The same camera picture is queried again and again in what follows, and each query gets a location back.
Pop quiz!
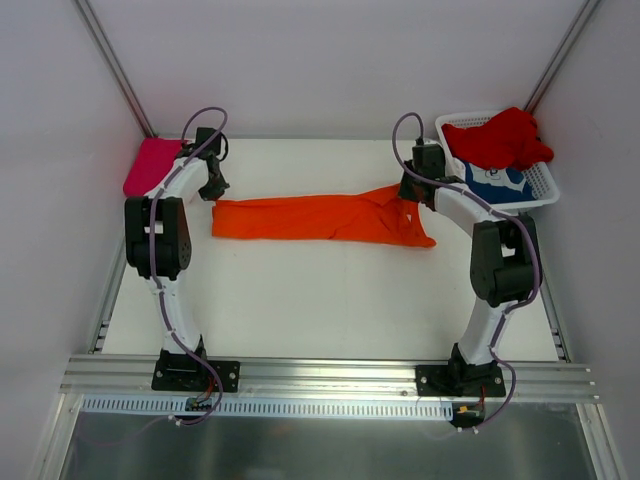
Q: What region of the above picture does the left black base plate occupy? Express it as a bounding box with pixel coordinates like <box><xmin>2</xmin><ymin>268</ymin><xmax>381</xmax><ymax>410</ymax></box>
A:
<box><xmin>151</xmin><ymin>355</ymin><xmax>240</xmax><ymax>393</ymax></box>

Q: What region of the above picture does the red t shirt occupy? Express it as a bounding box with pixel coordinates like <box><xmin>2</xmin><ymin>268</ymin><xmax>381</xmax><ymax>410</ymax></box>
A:
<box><xmin>442</xmin><ymin>107</ymin><xmax>554</xmax><ymax>171</ymax></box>

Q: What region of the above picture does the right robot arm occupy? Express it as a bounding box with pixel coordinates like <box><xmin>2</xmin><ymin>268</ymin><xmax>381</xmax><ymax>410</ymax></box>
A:
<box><xmin>400</xmin><ymin>138</ymin><xmax>541</xmax><ymax>396</ymax></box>

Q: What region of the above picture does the white slotted cable duct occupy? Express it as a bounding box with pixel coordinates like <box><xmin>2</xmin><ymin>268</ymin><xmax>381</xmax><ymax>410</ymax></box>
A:
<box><xmin>81</xmin><ymin>394</ymin><xmax>453</xmax><ymax>422</ymax></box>

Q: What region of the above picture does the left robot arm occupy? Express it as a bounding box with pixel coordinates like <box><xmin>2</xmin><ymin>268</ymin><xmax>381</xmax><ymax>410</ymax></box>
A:
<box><xmin>123</xmin><ymin>127</ymin><xmax>229</xmax><ymax>390</ymax></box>

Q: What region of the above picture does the white plastic basket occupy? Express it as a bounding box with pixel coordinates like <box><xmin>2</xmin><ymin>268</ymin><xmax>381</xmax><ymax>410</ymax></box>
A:
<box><xmin>435</xmin><ymin>110</ymin><xmax>560</xmax><ymax>212</ymax></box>

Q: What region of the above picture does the orange t shirt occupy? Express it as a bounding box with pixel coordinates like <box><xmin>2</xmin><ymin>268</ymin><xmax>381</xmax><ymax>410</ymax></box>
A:
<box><xmin>211</xmin><ymin>185</ymin><xmax>437</xmax><ymax>249</ymax></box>

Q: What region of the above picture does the blue white t shirt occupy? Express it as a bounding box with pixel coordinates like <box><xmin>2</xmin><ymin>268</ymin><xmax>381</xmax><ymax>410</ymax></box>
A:
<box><xmin>462</xmin><ymin>162</ymin><xmax>534</xmax><ymax>204</ymax></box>

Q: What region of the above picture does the folded pink t shirt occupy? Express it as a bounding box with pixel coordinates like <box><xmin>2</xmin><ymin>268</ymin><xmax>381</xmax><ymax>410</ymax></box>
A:
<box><xmin>122</xmin><ymin>138</ymin><xmax>182</xmax><ymax>198</ymax></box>

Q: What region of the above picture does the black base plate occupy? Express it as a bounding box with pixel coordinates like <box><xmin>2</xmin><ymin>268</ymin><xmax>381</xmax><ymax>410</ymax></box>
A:
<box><xmin>415</xmin><ymin>362</ymin><xmax>506</xmax><ymax>398</ymax></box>
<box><xmin>151</xmin><ymin>355</ymin><xmax>240</xmax><ymax>393</ymax></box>

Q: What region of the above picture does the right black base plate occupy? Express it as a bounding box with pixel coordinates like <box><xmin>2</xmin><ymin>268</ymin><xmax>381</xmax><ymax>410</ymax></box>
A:
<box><xmin>415</xmin><ymin>362</ymin><xmax>506</xmax><ymax>398</ymax></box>

